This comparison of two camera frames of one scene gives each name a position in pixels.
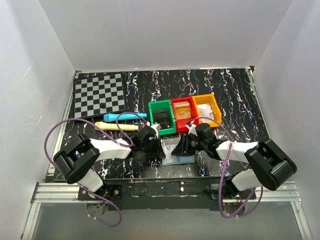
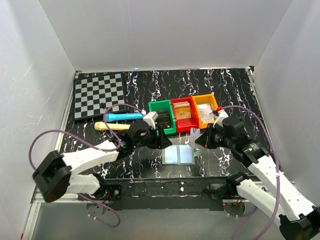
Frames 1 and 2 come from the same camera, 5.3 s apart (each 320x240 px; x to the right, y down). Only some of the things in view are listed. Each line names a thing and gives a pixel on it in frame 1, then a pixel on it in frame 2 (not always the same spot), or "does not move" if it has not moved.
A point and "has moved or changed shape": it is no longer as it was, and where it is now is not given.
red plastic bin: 185,111 does not move
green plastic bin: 161,112 does not move
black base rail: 200,193 does not move
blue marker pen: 112,117 does not move
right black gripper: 185,144 -> 210,137
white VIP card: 168,149 has moved or changed shape
